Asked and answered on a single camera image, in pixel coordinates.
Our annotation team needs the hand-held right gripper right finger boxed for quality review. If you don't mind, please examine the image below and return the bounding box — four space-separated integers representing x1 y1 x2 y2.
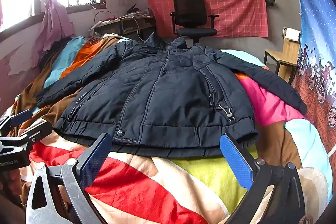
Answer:
219 133 307 224

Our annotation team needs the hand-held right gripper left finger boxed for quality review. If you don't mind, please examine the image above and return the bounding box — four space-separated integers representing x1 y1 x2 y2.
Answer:
25 132 113 224

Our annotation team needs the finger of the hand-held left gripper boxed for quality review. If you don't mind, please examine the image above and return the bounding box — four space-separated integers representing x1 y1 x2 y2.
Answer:
0 119 54 155
0 109 33 132

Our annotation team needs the dark navy padded jacket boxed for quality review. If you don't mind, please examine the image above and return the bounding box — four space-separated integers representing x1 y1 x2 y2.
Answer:
35 32 308 159

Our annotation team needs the dark cloth pile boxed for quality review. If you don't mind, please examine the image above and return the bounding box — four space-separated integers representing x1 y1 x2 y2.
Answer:
39 36 74 70

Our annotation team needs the pink curtain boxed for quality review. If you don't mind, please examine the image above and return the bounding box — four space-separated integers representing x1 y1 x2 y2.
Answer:
31 0 75 64

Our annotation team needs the small wooden table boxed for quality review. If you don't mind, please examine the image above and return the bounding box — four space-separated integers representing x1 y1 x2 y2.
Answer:
263 27 302 84

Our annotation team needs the wooden desk with shelves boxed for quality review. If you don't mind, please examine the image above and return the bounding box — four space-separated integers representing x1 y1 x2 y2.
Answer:
89 11 156 42

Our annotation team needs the white paper sheet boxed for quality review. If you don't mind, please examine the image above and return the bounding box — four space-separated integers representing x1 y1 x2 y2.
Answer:
285 28 301 42

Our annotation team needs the pile of books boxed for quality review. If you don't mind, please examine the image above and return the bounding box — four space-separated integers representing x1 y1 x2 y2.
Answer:
119 10 151 21

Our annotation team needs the black office chair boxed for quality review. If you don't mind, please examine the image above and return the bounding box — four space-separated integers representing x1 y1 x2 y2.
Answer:
170 0 219 45

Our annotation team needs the white cable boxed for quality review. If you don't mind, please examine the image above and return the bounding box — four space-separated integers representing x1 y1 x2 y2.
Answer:
126 16 144 41

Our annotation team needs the red checked wall cloth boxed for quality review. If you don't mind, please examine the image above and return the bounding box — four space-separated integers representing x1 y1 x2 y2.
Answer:
142 0 269 38

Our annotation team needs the blue printed wall cloth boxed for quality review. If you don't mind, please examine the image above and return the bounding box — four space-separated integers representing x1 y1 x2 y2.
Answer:
286 0 336 169

